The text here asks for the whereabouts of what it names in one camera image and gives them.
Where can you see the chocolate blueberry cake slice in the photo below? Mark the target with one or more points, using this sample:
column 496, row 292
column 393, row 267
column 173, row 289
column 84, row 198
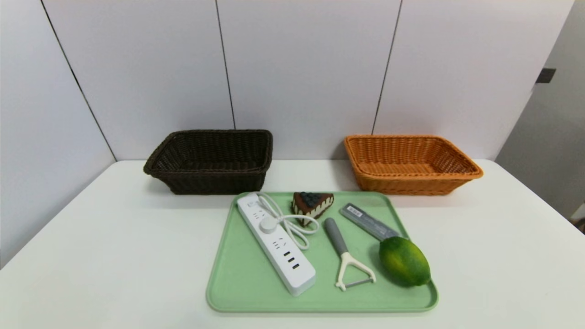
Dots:
column 315, row 203

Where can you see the green lime fruit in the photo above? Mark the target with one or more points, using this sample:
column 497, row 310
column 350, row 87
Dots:
column 404, row 262

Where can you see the dark brown wicker basket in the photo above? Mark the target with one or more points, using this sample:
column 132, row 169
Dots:
column 210, row 183

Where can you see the light green plastic tray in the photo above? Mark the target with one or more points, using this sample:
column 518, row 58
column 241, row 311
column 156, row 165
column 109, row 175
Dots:
column 256, row 274

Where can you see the orange wicker basket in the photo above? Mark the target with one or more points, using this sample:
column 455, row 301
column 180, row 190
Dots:
column 411, row 185

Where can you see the white brown background object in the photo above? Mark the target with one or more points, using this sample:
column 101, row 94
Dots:
column 579, row 212

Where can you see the grey pencil lead case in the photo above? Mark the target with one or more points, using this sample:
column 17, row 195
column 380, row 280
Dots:
column 365, row 220

